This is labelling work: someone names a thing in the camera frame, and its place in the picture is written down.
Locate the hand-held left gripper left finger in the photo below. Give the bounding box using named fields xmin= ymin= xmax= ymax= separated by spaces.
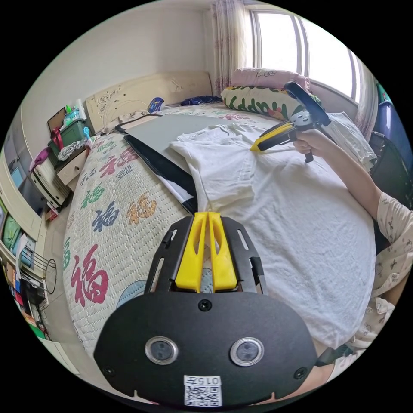
xmin=175 ymin=212 xmax=208 ymax=293

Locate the window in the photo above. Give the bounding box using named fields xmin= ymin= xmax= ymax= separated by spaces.
xmin=251 ymin=9 xmax=379 ymax=105

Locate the wire basket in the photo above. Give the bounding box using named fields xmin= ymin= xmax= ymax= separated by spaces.
xmin=18 ymin=254 xmax=57 ymax=295

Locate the white t-shirt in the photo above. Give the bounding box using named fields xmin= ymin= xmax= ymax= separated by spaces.
xmin=169 ymin=123 xmax=377 ymax=350

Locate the pale grey pillow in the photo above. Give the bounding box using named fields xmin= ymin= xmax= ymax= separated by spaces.
xmin=324 ymin=111 xmax=377 ymax=172

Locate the person's right hand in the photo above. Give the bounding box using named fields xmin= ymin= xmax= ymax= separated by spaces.
xmin=294 ymin=129 xmax=327 ymax=159

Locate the dark blue garment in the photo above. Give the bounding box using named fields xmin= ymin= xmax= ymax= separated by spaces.
xmin=180 ymin=95 xmax=224 ymax=107

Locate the white suitcase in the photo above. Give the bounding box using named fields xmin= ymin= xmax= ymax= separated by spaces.
xmin=29 ymin=151 xmax=71 ymax=209

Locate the blue plastic bin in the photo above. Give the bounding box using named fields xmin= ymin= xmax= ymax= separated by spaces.
xmin=374 ymin=82 xmax=406 ymax=138

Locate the cluttered shelf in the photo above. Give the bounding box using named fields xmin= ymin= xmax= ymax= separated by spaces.
xmin=0 ymin=197 xmax=52 ymax=341

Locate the person's left forearm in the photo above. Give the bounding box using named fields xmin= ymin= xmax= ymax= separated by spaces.
xmin=258 ymin=343 xmax=355 ymax=406

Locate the dark chair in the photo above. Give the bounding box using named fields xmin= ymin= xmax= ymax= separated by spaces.
xmin=367 ymin=130 xmax=413 ymax=210

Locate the pillow with letter print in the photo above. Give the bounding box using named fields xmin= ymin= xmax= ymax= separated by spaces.
xmin=220 ymin=85 xmax=312 ymax=123

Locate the bedside cupboard with boxes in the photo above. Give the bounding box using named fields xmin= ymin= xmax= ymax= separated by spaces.
xmin=46 ymin=98 xmax=92 ymax=187

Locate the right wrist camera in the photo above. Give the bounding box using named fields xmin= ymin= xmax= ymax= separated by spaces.
xmin=283 ymin=81 xmax=332 ymax=130

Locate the pink rolled blanket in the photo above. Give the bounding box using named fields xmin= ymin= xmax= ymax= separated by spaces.
xmin=230 ymin=67 xmax=311 ymax=95

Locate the grey folding board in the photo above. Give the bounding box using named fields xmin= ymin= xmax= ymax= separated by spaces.
xmin=115 ymin=114 xmax=234 ymax=216

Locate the flowered curtain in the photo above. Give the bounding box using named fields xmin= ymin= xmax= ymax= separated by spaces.
xmin=210 ymin=0 xmax=257 ymax=97

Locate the person's body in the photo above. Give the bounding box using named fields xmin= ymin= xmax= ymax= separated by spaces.
xmin=350 ymin=190 xmax=413 ymax=351

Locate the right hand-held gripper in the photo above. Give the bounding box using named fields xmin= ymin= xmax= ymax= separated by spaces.
xmin=250 ymin=111 xmax=315 ymax=163

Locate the person's right forearm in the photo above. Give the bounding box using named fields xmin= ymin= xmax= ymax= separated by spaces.
xmin=314 ymin=133 xmax=393 ymax=221

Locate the bed with printed quilt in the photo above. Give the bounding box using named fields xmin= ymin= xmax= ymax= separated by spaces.
xmin=62 ymin=70 xmax=379 ymax=354

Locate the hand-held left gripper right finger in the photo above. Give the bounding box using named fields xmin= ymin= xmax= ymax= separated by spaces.
xmin=208 ymin=212 xmax=241 ymax=293

